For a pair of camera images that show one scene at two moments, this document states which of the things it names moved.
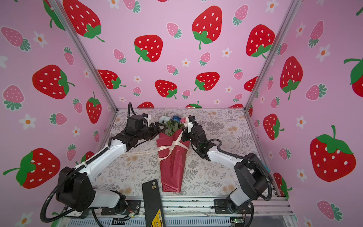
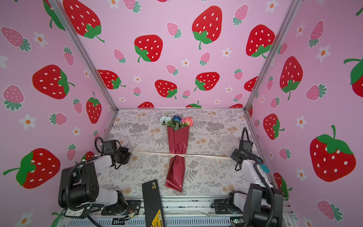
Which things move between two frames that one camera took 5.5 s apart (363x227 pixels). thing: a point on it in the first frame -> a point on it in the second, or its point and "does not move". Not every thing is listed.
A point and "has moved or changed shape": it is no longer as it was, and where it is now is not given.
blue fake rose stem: [176, 118] does not move
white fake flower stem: [164, 119] does not move
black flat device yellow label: [153, 213] does not move
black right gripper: [184, 137] -> [236, 152]
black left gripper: [155, 132] -> [127, 153]
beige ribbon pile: [168, 147] -> [179, 155]
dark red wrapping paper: [172, 152] has moved or changed shape
